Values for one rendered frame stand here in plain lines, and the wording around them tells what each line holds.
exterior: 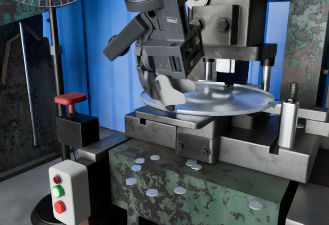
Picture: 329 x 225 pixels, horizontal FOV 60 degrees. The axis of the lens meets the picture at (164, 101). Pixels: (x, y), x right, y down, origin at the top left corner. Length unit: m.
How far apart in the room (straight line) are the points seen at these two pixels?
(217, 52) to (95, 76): 2.08
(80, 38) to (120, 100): 0.70
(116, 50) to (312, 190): 0.43
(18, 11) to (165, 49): 1.48
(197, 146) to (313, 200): 0.23
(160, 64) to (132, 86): 1.97
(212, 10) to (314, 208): 0.42
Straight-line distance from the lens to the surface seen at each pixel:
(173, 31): 0.40
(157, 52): 0.41
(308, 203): 0.57
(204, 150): 0.61
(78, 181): 0.68
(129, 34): 0.43
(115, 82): 2.53
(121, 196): 0.74
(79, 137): 0.74
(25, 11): 1.84
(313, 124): 0.70
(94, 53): 2.65
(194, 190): 0.60
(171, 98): 0.47
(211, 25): 0.64
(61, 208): 0.71
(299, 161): 0.60
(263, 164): 0.62
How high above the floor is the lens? 0.93
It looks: 15 degrees down
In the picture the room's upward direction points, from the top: straight up
